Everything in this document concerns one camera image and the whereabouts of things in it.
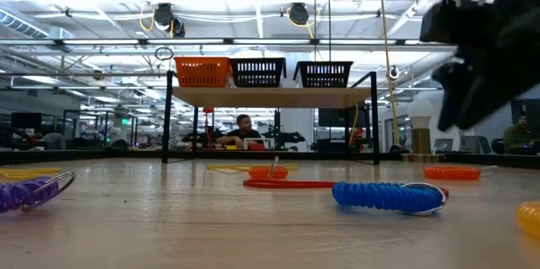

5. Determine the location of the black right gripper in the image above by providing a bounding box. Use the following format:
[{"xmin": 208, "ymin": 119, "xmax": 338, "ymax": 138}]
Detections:
[{"xmin": 432, "ymin": 0, "xmax": 540, "ymax": 132}]

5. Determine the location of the red-orange coil key ring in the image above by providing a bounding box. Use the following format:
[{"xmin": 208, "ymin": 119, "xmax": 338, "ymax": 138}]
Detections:
[
  {"xmin": 247, "ymin": 155, "xmax": 290, "ymax": 180},
  {"xmin": 423, "ymin": 164, "xmax": 500, "ymax": 181}
]

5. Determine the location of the orange plastic basket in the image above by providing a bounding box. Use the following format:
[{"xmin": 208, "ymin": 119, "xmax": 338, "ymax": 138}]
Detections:
[{"xmin": 174, "ymin": 56, "xmax": 233, "ymax": 89}]

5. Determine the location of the blue coil key ring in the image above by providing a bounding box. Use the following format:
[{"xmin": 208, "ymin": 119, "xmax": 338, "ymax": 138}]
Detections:
[{"xmin": 332, "ymin": 181, "xmax": 447, "ymax": 217}]

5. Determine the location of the yellow-orange coil key ring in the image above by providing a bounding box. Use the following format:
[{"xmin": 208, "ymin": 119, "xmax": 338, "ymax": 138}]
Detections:
[{"xmin": 514, "ymin": 200, "xmax": 540, "ymax": 239}]

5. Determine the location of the red rubber band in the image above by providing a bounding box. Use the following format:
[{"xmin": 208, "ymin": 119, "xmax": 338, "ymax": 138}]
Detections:
[{"xmin": 242, "ymin": 178, "xmax": 451, "ymax": 198}]

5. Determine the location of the yellow rubber band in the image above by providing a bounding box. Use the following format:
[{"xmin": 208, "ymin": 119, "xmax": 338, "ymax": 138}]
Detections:
[{"xmin": 0, "ymin": 167, "xmax": 62, "ymax": 182}]

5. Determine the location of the purple coil key ring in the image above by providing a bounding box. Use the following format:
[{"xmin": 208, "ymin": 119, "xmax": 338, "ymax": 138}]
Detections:
[{"xmin": 0, "ymin": 170, "xmax": 78, "ymax": 214}]

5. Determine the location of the white bulb table lamp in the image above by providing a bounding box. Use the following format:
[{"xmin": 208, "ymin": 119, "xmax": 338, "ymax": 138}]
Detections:
[{"xmin": 400, "ymin": 99, "xmax": 446, "ymax": 164}]

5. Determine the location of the person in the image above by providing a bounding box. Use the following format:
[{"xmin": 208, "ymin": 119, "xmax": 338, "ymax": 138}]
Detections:
[
  {"xmin": 216, "ymin": 113, "xmax": 266, "ymax": 151},
  {"xmin": 503, "ymin": 111, "xmax": 537, "ymax": 155}
]

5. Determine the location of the black monitor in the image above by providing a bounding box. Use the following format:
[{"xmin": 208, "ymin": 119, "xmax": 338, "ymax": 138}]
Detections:
[
  {"xmin": 318, "ymin": 107, "xmax": 358, "ymax": 129},
  {"xmin": 10, "ymin": 111, "xmax": 43, "ymax": 131}
]

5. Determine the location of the black plastic basket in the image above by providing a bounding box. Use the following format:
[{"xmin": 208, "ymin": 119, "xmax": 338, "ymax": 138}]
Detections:
[
  {"xmin": 293, "ymin": 60, "xmax": 354, "ymax": 89},
  {"xmin": 229, "ymin": 56, "xmax": 288, "ymax": 89}
]

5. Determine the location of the wooden shelf with black legs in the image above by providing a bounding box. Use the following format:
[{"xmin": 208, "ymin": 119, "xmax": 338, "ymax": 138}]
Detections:
[{"xmin": 161, "ymin": 69, "xmax": 381, "ymax": 166}]

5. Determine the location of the black ceiling cable reel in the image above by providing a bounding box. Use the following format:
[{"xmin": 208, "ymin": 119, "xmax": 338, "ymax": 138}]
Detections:
[
  {"xmin": 153, "ymin": 2, "xmax": 186, "ymax": 38},
  {"xmin": 288, "ymin": 2, "xmax": 311, "ymax": 26}
]

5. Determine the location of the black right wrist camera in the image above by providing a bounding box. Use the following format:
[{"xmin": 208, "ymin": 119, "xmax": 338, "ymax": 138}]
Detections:
[{"xmin": 419, "ymin": 0, "xmax": 463, "ymax": 45}]

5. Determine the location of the yellow hanging cord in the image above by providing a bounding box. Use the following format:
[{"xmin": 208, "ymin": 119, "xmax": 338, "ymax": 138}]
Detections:
[{"xmin": 377, "ymin": 0, "xmax": 402, "ymax": 152}]

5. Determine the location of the black hanging cable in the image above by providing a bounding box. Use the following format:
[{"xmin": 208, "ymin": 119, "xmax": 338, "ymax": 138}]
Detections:
[{"xmin": 327, "ymin": 0, "xmax": 332, "ymax": 63}]

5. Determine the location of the black metal table frame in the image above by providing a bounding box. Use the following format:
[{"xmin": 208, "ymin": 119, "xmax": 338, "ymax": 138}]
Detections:
[{"xmin": 0, "ymin": 148, "xmax": 540, "ymax": 169}]

